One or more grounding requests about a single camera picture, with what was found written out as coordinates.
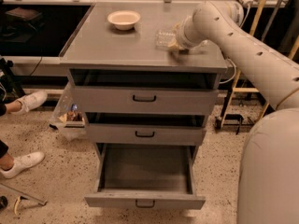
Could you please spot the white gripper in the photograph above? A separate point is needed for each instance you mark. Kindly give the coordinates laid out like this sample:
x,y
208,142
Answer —
x,y
184,34

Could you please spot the clear plastic water bottle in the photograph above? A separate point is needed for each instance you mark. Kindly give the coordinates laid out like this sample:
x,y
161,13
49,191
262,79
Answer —
x,y
162,37

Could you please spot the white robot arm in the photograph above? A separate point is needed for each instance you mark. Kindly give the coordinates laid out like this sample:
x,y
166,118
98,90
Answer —
x,y
268,185

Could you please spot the grey drawer cabinet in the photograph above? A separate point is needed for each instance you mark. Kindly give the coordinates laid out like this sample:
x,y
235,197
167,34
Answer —
x,y
102,56

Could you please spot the grey top drawer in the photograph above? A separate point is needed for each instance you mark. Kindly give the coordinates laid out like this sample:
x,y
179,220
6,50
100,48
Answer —
x,y
144,101

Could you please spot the grey drawer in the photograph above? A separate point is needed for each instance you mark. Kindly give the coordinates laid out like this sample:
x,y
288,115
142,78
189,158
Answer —
x,y
145,177
144,101
143,134

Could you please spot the grey middle drawer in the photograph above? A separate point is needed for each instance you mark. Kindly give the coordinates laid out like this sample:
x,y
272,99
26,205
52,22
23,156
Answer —
x,y
143,134

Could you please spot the grey bottom drawer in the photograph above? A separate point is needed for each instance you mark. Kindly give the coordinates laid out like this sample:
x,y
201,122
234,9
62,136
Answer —
x,y
145,177

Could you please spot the white paper bowl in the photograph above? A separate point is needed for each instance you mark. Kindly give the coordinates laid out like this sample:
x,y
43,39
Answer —
x,y
124,20

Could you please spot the white sneaker upper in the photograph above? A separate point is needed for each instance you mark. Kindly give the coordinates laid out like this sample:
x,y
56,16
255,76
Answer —
x,y
31,101

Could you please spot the white sneaker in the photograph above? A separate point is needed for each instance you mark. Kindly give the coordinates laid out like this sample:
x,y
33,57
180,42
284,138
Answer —
x,y
31,101
22,163

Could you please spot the white sneaker lower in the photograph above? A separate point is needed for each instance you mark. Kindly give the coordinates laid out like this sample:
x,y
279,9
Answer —
x,y
22,163

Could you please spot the grey metal floor bar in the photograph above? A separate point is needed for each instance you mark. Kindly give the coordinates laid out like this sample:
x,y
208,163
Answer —
x,y
24,195

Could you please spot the yellow wooden frame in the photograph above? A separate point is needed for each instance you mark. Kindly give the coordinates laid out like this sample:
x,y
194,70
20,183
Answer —
x,y
220,121

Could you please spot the yellow handled tool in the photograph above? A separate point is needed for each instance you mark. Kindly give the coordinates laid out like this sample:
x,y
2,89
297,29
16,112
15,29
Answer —
x,y
17,204

